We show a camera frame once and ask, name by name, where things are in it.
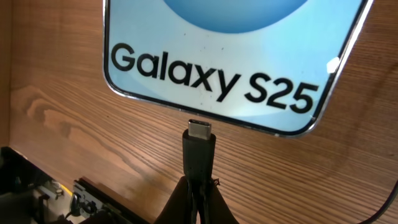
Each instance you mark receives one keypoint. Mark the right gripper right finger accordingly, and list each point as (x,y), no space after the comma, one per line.
(217,209)

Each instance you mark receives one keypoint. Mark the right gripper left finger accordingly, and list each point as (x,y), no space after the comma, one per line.
(177,208)

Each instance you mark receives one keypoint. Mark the Galaxy S25 smartphone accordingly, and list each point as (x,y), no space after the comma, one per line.
(270,66)

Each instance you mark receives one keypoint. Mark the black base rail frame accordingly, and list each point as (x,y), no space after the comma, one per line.
(29,195)

